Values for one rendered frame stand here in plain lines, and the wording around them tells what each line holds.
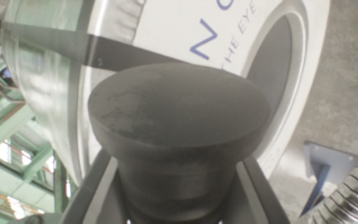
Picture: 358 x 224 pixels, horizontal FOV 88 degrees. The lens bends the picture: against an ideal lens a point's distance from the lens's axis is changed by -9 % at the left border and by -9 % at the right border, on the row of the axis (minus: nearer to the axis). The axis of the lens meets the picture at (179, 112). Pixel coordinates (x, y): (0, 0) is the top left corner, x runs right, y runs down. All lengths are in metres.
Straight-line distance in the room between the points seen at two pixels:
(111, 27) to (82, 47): 0.04
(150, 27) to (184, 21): 0.06
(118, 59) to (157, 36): 0.06
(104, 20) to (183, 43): 0.12
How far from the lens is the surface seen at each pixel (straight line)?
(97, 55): 0.22
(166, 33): 0.27
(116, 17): 0.23
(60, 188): 1.58
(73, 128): 0.26
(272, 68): 0.96
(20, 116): 5.17
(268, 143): 0.89
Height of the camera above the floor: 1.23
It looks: 20 degrees down
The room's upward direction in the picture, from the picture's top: 137 degrees counter-clockwise
